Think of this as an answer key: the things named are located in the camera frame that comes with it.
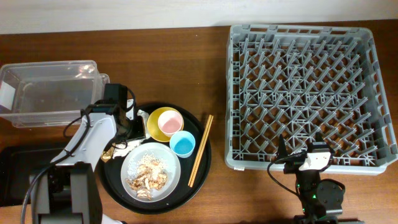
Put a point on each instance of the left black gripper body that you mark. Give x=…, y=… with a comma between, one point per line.
x=137, y=134

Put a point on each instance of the blue cup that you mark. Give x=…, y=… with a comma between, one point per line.
x=182, y=143

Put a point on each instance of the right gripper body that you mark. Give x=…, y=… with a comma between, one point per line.
x=293, y=165

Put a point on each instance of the clear plastic bin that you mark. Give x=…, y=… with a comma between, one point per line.
x=42, y=94

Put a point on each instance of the grey plate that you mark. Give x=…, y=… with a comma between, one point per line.
x=160, y=151

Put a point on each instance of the food scraps with rice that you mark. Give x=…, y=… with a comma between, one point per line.
x=149, y=175

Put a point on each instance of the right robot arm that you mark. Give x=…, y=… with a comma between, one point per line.
x=321, y=199

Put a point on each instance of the pink cup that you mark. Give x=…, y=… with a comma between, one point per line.
x=170, y=122

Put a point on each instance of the grey dishwasher rack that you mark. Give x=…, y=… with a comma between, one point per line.
x=298, y=81

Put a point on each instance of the wooden chopstick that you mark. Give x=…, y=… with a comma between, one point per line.
x=202, y=146
x=203, y=149

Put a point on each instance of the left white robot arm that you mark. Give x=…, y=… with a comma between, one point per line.
x=65, y=190

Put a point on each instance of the black rectangular bin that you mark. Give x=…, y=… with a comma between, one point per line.
x=17, y=164

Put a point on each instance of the gold snack wrapper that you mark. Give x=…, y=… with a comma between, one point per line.
x=107, y=155

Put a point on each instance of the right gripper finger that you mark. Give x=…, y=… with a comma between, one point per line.
x=318, y=138
x=281, y=152

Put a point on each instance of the yellow bowl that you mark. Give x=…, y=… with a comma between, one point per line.
x=152, y=125

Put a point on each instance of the round black tray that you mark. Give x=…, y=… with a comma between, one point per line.
x=110, y=172

